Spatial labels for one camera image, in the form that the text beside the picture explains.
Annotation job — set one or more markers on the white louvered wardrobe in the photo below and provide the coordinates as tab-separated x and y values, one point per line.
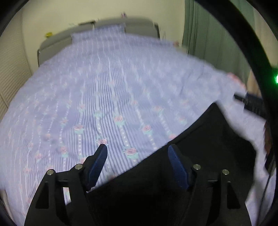
14	67

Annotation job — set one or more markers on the green curtain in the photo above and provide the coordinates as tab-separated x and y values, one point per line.
205	38

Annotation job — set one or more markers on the black pants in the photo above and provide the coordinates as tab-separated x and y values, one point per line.
220	165

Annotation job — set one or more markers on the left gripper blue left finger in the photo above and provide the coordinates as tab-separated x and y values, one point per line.
94	165

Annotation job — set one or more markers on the purple floral bed sheet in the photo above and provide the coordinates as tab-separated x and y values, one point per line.
132	93

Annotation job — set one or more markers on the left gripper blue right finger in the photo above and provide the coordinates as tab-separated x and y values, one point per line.
179	171

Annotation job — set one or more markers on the purple floral pillow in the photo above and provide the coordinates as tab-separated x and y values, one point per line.
99	31

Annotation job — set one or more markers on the grey bed headboard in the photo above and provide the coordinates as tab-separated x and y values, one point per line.
133	25

